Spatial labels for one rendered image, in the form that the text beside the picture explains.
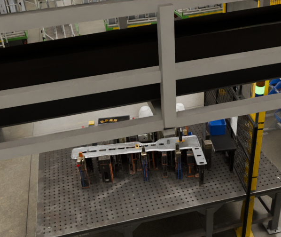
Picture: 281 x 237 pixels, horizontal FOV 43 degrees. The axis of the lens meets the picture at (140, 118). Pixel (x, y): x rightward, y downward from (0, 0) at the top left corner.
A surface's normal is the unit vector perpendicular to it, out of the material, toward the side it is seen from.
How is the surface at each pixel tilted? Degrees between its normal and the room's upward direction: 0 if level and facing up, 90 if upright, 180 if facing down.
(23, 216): 0
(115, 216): 0
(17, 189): 0
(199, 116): 90
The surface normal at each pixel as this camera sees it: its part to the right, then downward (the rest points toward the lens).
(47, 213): -0.07, -0.85
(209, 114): 0.22, 0.50
